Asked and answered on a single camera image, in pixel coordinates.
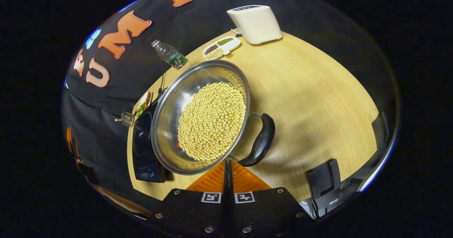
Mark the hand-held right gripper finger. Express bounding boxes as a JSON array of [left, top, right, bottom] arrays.
[[229, 160, 315, 237], [152, 160, 229, 237]]

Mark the black induction cooktop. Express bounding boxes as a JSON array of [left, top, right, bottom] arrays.
[[132, 100, 174, 183]]

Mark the stainless steel pot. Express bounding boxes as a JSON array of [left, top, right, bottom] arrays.
[[150, 60, 276, 176]]

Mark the pile of soybeans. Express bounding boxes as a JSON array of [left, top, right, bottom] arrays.
[[178, 82, 247, 161]]

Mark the black stand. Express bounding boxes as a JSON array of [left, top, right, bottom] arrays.
[[306, 158, 341, 210]]

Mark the sandwich with lettuce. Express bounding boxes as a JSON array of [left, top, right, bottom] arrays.
[[136, 91, 153, 117]]

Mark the white divided bean dish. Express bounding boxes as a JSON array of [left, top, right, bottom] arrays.
[[202, 36, 241, 61]]

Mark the clear plastic water bottle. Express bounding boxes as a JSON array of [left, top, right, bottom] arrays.
[[151, 40, 188, 70]]

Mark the black backdrop cloth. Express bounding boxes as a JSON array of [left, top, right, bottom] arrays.
[[62, 0, 400, 210]]

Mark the white toaster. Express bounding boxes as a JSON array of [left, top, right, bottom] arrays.
[[226, 5, 283, 45]]

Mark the metal wire holder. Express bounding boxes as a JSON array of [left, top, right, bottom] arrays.
[[115, 111, 136, 127]]

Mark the black power cable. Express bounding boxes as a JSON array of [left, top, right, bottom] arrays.
[[157, 72, 167, 95]]

